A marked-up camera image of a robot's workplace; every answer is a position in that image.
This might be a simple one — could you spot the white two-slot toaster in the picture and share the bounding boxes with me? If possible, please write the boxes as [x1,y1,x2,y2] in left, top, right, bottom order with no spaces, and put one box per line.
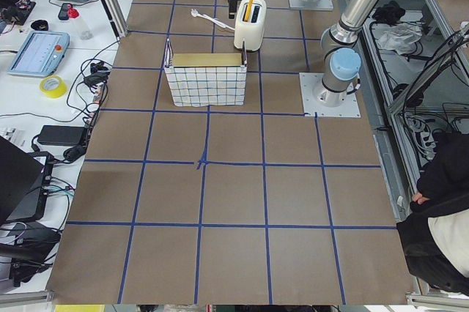
[234,0,267,51]

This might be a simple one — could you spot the yellow toast slice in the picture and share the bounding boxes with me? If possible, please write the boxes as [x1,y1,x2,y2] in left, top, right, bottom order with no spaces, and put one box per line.
[243,0,254,22]

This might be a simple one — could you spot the white power cord with plug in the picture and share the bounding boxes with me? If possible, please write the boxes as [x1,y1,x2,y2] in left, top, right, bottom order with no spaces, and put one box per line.
[190,9,236,31]

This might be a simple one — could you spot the black power adapter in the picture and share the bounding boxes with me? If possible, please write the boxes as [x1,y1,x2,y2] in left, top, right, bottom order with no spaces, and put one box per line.
[37,125,86,146]

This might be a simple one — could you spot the teach pendant tablet near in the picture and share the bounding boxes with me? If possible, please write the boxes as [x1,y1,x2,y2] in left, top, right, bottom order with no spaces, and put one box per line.
[7,31,70,78]

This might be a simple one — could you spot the wire basket rack with wood shelf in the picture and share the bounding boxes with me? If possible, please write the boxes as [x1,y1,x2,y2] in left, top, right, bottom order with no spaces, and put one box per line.
[164,40,248,107]

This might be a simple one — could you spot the yellow tape roll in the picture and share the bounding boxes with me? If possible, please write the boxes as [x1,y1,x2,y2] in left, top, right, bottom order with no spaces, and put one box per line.
[39,75,67,99]

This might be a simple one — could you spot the clear bottle red cap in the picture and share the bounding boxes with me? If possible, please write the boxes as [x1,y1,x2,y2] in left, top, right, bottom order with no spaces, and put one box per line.
[67,5,93,40]

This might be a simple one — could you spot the seated person in black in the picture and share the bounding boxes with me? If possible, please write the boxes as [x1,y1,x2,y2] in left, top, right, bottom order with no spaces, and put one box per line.
[396,134,468,295]

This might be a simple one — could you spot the black phone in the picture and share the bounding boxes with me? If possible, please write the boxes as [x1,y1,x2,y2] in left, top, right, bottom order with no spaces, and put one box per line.
[58,2,73,21]

